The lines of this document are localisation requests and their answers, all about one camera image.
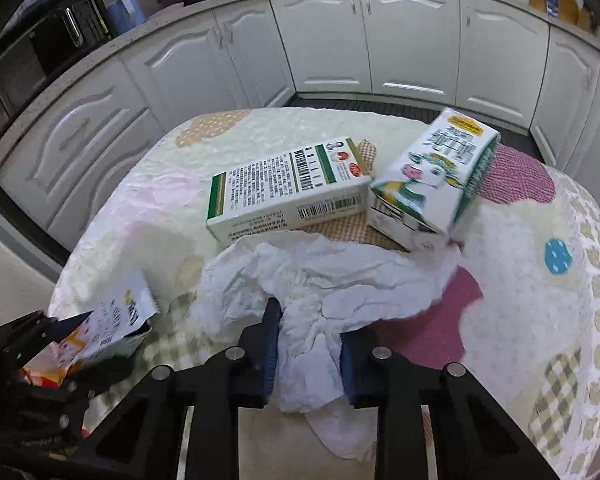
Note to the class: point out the patterned quilted tablecloth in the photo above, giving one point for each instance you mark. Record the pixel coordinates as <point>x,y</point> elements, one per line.
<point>515,298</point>

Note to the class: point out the orange white snack bag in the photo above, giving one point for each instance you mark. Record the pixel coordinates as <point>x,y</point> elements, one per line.
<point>120,310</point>

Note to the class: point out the white tissue paper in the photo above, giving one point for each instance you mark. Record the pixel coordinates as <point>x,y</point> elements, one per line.
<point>325,288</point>

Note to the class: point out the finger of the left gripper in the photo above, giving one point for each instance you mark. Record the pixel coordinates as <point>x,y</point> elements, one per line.
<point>91,372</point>
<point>35,331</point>

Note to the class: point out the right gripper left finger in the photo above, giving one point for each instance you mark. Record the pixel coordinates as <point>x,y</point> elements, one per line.
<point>241,376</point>

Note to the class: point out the black microwave oven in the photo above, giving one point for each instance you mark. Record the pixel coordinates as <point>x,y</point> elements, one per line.
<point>50,37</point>

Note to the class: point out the white green medicine box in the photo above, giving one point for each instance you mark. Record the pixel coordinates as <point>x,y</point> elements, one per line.
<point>291,190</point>

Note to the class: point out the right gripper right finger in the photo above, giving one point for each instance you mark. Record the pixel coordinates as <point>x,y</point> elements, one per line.
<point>374,376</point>

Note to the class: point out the blue plastic container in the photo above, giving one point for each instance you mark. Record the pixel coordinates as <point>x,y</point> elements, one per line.
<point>125,15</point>

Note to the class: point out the white lower kitchen cabinets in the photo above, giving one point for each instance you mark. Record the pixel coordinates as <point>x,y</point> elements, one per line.
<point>496,58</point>

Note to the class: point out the green white milk carton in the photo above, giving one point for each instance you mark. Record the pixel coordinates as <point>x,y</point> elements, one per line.
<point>418,200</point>

